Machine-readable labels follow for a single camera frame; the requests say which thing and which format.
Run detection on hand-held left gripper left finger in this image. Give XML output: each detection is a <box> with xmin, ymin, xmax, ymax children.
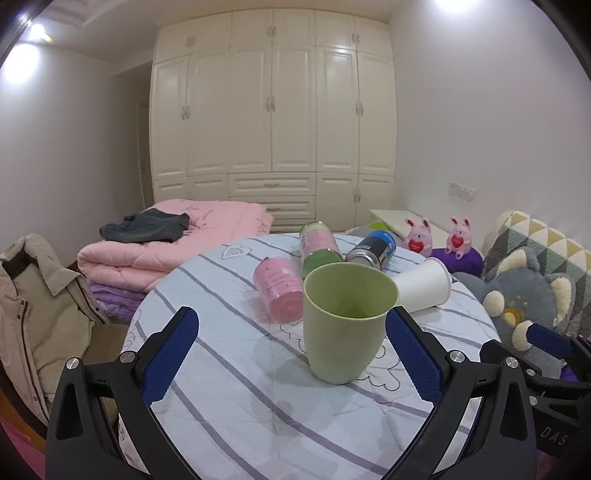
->
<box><xmin>45</xmin><ymin>305</ymin><xmax>200</xmax><ymax>480</ymax></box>

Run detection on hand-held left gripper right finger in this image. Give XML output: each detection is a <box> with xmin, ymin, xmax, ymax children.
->
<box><xmin>384</xmin><ymin>305</ymin><xmax>539</xmax><ymax>480</ymax></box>

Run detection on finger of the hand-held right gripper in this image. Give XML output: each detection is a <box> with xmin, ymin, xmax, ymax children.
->
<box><xmin>526</xmin><ymin>322</ymin><xmax>591</xmax><ymax>371</ymax></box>
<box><xmin>479</xmin><ymin>340</ymin><xmax>583</xmax><ymax>398</ymax></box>

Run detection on green plastic cup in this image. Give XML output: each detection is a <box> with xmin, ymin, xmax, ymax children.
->
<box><xmin>302</xmin><ymin>262</ymin><xmax>399</xmax><ymax>385</ymax></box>

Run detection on white paper cup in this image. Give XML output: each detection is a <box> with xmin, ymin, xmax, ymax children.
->
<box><xmin>392</xmin><ymin>257</ymin><xmax>453</xmax><ymax>313</ymax></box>

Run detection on pink plastic cup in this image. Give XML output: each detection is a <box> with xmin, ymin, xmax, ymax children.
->
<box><xmin>253</xmin><ymin>257</ymin><xmax>304</xmax><ymax>322</ymax></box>

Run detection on grey koala plush toy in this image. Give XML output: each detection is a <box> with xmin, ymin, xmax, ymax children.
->
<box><xmin>455</xmin><ymin>247</ymin><xmax>578</xmax><ymax>380</ymax></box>

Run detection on folded purple blanket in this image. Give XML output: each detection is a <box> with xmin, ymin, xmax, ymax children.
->
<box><xmin>90</xmin><ymin>281</ymin><xmax>149</xmax><ymax>325</ymax></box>

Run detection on striped white tablecloth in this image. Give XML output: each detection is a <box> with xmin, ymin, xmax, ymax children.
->
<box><xmin>117</xmin><ymin>233</ymin><xmax>503</xmax><ymax>480</ymax></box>

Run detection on purple cushion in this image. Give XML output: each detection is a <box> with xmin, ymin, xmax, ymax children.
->
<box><xmin>429</xmin><ymin>247</ymin><xmax>485</xmax><ymax>278</ymax></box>

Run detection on folded pink quilt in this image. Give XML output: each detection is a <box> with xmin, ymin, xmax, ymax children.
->
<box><xmin>77</xmin><ymin>199</ymin><xmax>274</xmax><ymax>294</ymax></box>

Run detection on blue and black can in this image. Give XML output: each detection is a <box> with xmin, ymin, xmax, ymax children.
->
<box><xmin>345</xmin><ymin>230</ymin><xmax>398</xmax><ymax>272</ymax></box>

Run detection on pink bunny plush toy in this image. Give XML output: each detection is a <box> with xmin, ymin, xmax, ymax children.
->
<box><xmin>444</xmin><ymin>217</ymin><xmax>474</xmax><ymax>259</ymax></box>
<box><xmin>405</xmin><ymin>218</ymin><xmax>435</xmax><ymax>258</ymax></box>

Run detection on dark grey garment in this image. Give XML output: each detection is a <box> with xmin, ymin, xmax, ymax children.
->
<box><xmin>100</xmin><ymin>208</ymin><xmax>191</xmax><ymax>244</ymax></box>

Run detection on beige jacket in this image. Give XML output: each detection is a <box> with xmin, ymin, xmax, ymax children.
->
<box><xmin>0</xmin><ymin>233</ymin><xmax>112</xmax><ymax>426</ymax></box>

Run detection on white bedside table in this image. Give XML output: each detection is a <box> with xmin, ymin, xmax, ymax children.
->
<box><xmin>369</xmin><ymin>209</ymin><xmax>445</xmax><ymax>241</ymax></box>

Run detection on green bottle with pink label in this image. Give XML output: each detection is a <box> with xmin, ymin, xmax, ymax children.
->
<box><xmin>298</xmin><ymin>222</ymin><xmax>345</xmax><ymax>280</ymax></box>

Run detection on pink cloth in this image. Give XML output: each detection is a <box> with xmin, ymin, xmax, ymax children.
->
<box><xmin>0</xmin><ymin>408</ymin><xmax>52</xmax><ymax>480</ymax></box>

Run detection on dark wooden door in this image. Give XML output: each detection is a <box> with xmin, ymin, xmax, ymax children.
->
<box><xmin>137</xmin><ymin>104</ymin><xmax>154</xmax><ymax>208</ymax></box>

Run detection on white wardrobe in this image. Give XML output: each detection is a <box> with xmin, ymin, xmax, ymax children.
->
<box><xmin>148</xmin><ymin>9</ymin><xmax>398</xmax><ymax>234</ymax></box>

